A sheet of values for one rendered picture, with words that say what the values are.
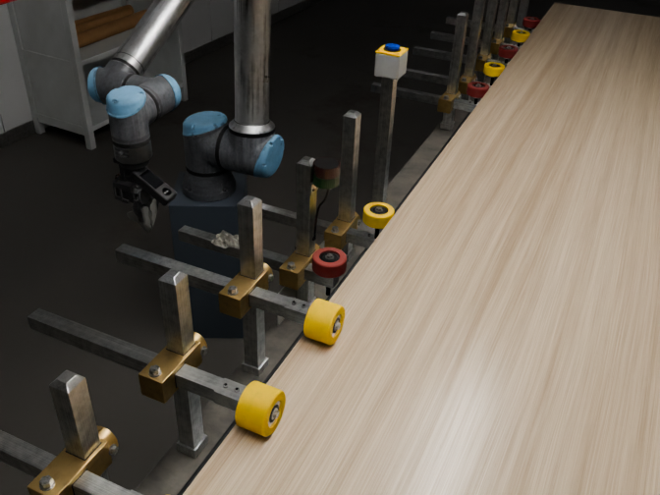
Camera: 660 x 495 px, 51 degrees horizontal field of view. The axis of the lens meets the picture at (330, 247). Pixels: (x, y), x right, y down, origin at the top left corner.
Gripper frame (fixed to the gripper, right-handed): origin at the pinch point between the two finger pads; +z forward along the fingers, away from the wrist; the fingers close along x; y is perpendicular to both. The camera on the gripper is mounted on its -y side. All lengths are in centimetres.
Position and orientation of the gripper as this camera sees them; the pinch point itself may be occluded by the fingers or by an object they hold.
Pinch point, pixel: (150, 228)
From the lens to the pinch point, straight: 185.6
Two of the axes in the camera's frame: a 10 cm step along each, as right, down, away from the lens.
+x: -4.0, 5.1, -7.6
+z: -0.3, 8.2, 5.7
